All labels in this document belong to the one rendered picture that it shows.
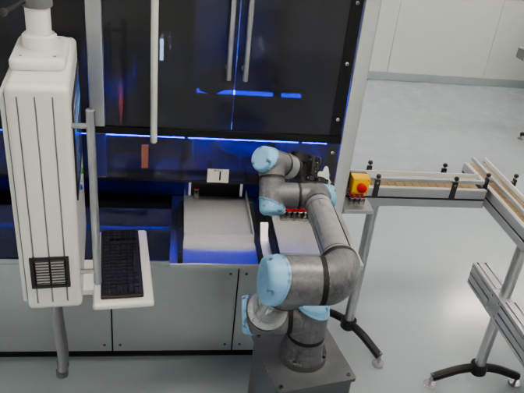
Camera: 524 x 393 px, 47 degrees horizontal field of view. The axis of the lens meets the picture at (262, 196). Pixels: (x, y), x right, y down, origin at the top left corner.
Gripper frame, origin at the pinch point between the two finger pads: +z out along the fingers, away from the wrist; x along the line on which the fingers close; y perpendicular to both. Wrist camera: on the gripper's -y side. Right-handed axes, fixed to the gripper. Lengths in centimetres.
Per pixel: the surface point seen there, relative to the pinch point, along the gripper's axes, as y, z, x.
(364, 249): -17, 87, 29
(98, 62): 36, -43, 71
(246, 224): -13.6, 15.3, 43.4
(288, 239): -18.2, 20.5, 26.3
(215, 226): -16, 5, 51
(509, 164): 78, 378, 47
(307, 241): -18.0, 25.1, 20.8
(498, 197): 11, 103, -25
